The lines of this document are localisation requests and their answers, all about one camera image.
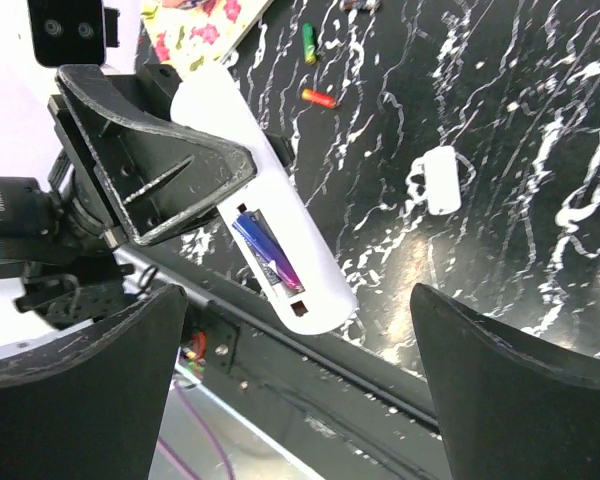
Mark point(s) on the white remote control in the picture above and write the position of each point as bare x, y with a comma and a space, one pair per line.
270, 210

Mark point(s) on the dark blue battery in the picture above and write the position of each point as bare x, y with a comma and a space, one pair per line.
267, 249

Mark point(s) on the white battery cover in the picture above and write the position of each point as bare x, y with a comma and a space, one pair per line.
441, 181

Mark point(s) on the green small battery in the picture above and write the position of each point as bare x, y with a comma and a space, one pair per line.
309, 44

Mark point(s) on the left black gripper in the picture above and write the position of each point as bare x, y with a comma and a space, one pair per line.
126, 172

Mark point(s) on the floral rectangular tray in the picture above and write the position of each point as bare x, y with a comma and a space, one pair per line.
188, 34

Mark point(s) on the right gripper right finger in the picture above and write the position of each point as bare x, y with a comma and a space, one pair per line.
509, 405

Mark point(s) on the red battery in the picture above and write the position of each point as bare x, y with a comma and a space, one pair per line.
320, 99

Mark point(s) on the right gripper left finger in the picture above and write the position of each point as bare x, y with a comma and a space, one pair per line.
89, 404

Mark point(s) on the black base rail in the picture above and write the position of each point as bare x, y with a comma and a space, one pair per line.
308, 394

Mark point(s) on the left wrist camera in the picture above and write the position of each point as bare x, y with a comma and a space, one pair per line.
72, 31

